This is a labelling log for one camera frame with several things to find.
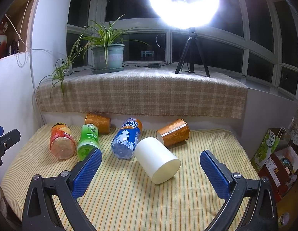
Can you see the black tripod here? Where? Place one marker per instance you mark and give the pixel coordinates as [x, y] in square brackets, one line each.
[191, 46]

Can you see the yellow striped table cloth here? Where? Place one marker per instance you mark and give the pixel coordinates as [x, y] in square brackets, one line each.
[121, 196]

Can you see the white cylindrical cup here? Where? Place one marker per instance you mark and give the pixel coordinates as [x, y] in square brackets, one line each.
[159, 163]

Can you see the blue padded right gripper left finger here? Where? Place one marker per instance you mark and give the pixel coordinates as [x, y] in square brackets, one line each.
[39, 209]

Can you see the green white paper bag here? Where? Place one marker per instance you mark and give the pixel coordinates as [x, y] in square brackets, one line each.
[267, 147]

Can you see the potted spider plant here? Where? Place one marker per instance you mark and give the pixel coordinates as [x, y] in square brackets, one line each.
[96, 35]

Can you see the orange paper cup left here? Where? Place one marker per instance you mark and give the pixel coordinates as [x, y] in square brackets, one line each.
[102, 123]

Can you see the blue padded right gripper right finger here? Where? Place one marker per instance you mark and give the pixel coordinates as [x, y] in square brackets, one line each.
[261, 211]

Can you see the wooden shelf with vase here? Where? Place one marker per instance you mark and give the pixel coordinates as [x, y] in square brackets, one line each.
[15, 28]

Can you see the orange paper cup right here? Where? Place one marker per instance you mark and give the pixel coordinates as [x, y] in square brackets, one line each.
[174, 133]

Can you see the beige plaid windowsill cloth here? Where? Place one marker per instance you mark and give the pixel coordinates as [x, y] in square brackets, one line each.
[142, 91]

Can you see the bright ring light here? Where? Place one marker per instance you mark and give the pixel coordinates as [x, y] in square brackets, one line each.
[185, 14]

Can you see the orange paper cup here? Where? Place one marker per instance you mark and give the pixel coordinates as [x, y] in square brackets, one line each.
[102, 123]
[174, 133]

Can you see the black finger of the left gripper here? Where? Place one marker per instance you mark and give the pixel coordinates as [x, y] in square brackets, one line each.
[7, 141]

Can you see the blue plastic bottle cup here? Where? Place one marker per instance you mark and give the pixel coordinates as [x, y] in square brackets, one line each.
[124, 143]

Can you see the green tea cup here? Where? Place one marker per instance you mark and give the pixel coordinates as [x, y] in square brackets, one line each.
[89, 139]

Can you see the red printed box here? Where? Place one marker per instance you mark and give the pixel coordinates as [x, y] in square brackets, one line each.
[282, 170]

